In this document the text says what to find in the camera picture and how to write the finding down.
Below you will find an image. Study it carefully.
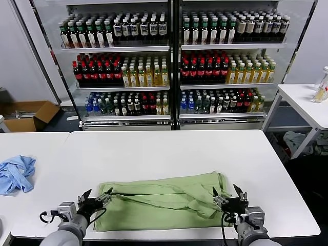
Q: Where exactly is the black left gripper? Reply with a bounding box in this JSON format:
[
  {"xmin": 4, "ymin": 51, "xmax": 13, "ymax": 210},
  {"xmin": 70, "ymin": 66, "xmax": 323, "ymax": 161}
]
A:
[{"xmin": 76, "ymin": 188, "xmax": 113, "ymax": 221}]

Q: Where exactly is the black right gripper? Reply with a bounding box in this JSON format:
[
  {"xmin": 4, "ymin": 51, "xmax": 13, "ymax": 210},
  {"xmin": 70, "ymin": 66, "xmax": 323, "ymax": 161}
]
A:
[{"xmin": 212, "ymin": 183, "xmax": 249, "ymax": 218}]

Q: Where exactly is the light green t-shirt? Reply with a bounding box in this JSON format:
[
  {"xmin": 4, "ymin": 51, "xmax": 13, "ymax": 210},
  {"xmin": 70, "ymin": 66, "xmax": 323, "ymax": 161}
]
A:
[{"xmin": 92, "ymin": 173, "xmax": 233, "ymax": 233}]

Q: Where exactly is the beverage display fridge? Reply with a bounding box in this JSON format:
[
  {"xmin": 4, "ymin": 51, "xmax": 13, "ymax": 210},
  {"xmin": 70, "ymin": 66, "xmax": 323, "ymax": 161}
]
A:
[{"xmin": 13, "ymin": 0, "xmax": 319, "ymax": 131}]

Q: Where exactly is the crumpled light blue cloth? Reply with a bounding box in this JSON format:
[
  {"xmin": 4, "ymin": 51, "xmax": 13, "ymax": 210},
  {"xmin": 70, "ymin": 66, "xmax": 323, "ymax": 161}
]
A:
[{"xmin": 0, "ymin": 154, "xmax": 37, "ymax": 196}]

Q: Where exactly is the pale cloth heap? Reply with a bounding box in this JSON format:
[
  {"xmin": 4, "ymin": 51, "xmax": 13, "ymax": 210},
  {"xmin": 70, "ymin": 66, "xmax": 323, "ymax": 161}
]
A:
[
  {"xmin": 316, "ymin": 134, "xmax": 328, "ymax": 156},
  {"xmin": 282, "ymin": 130, "xmax": 314, "ymax": 156}
]

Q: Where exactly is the open cardboard box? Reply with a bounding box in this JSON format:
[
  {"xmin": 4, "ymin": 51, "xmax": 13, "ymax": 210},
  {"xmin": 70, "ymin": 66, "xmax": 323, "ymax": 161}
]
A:
[{"xmin": 0, "ymin": 100, "xmax": 61, "ymax": 132}]

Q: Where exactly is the white side table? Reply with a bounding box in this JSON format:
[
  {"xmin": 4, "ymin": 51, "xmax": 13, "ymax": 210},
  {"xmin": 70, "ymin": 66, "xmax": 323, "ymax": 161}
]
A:
[{"xmin": 262, "ymin": 84, "xmax": 328, "ymax": 161}]

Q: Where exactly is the clear glass bottle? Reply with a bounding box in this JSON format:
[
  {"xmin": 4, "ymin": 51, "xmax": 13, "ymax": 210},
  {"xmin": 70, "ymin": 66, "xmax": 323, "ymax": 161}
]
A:
[{"xmin": 311, "ymin": 66, "xmax": 328, "ymax": 104}]

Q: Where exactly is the green-capped dark tea bottle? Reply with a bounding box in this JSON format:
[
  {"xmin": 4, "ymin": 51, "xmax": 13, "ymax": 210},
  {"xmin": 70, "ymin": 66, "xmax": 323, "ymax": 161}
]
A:
[
  {"xmin": 86, "ymin": 22, "xmax": 96, "ymax": 49},
  {"xmin": 209, "ymin": 17, "xmax": 219, "ymax": 45},
  {"xmin": 218, "ymin": 17, "xmax": 228, "ymax": 45},
  {"xmin": 60, "ymin": 23, "xmax": 70, "ymax": 49},
  {"xmin": 95, "ymin": 22, "xmax": 106, "ymax": 49},
  {"xmin": 181, "ymin": 18, "xmax": 192, "ymax": 45},
  {"xmin": 200, "ymin": 17, "xmax": 210, "ymax": 45},
  {"xmin": 228, "ymin": 17, "xmax": 237, "ymax": 44},
  {"xmin": 77, "ymin": 22, "xmax": 88, "ymax": 49},
  {"xmin": 191, "ymin": 18, "xmax": 200, "ymax": 45},
  {"xmin": 69, "ymin": 23, "xmax": 79, "ymax": 49},
  {"xmin": 104, "ymin": 21, "xmax": 114, "ymax": 48}
]

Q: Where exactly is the white-capped navy-label bottle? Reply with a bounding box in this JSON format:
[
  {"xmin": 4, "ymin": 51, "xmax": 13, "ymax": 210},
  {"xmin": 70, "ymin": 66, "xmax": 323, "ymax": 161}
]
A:
[
  {"xmin": 280, "ymin": 16, "xmax": 291, "ymax": 42},
  {"xmin": 130, "ymin": 19, "xmax": 140, "ymax": 42},
  {"xmin": 149, "ymin": 18, "xmax": 159, "ymax": 41},
  {"xmin": 122, "ymin": 19, "xmax": 132, "ymax": 42},
  {"xmin": 158, "ymin": 17, "xmax": 168, "ymax": 40},
  {"xmin": 263, "ymin": 16, "xmax": 273, "ymax": 43},
  {"xmin": 272, "ymin": 16, "xmax": 281, "ymax": 42},
  {"xmin": 139, "ymin": 18, "xmax": 150, "ymax": 41},
  {"xmin": 255, "ymin": 16, "xmax": 264, "ymax": 43},
  {"xmin": 113, "ymin": 20, "xmax": 123, "ymax": 42}
]

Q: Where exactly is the white-capped beige-label bottle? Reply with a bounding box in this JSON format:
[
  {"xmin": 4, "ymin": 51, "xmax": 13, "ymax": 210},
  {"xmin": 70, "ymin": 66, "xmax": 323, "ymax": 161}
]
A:
[
  {"xmin": 236, "ymin": 17, "xmax": 247, "ymax": 43},
  {"xmin": 245, "ymin": 16, "xmax": 256, "ymax": 43}
]

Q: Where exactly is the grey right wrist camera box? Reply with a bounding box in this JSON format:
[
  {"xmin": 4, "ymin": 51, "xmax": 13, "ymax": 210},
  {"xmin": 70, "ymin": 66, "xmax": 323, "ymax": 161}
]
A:
[{"xmin": 244, "ymin": 206, "xmax": 266, "ymax": 229}]

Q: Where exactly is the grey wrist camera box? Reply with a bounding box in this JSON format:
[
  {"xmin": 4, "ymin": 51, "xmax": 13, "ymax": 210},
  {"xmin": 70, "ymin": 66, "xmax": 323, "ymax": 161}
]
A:
[
  {"xmin": 244, "ymin": 206, "xmax": 266, "ymax": 229},
  {"xmin": 51, "ymin": 201, "xmax": 77, "ymax": 223}
]

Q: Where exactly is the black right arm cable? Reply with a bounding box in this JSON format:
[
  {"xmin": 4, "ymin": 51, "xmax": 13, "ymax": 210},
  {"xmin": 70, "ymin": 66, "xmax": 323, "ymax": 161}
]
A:
[{"xmin": 220, "ymin": 211, "xmax": 240, "ymax": 246}]

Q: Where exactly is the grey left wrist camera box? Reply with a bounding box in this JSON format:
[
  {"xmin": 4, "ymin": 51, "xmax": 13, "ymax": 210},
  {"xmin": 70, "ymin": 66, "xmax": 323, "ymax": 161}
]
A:
[{"xmin": 51, "ymin": 201, "xmax": 77, "ymax": 223}]

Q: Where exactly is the black fridge centre post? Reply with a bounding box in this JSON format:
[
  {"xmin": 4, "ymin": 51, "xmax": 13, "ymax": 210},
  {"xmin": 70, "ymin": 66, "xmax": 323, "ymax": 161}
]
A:
[{"xmin": 168, "ymin": 0, "xmax": 182, "ymax": 131}]

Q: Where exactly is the reflective fridge side wall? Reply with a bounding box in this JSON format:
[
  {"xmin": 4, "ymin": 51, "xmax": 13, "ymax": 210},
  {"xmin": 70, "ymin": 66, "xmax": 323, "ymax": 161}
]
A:
[
  {"xmin": 13, "ymin": 0, "xmax": 85, "ymax": 126},
  {"xmin": 262, "ymin": 0, "xmax": 319, "ymax": 129}
]

